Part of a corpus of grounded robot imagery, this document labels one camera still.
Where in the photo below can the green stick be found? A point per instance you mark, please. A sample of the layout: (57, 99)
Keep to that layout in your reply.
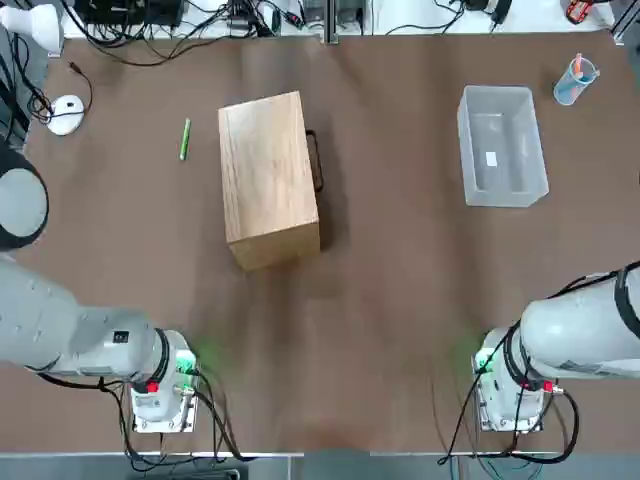
(185, 140)

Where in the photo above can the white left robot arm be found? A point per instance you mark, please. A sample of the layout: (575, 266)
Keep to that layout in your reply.
(40, 320)

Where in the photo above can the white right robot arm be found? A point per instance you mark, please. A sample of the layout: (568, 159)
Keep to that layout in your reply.
(575, 330)

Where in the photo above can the wooden drawer cabinet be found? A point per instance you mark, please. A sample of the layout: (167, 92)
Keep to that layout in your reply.
(267, 170)

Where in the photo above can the clear plastic box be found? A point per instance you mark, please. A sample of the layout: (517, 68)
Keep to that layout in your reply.
(500, 175)

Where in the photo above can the black flat electronics box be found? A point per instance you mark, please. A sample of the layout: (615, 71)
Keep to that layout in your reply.
(130, 10)

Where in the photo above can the white desk lamp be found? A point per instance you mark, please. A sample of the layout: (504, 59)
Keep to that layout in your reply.
(65, 117)

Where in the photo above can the black plug adapter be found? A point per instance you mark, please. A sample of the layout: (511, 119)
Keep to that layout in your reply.
(501, 11)

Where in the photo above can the clear cup with pens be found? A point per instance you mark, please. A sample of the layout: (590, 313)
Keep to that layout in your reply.
(572, 82)

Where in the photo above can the red and black tool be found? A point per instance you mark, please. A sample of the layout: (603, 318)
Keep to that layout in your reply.
(580, 11)

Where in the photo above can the aluminium frame post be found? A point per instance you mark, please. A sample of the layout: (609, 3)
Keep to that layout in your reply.
(330, 20)

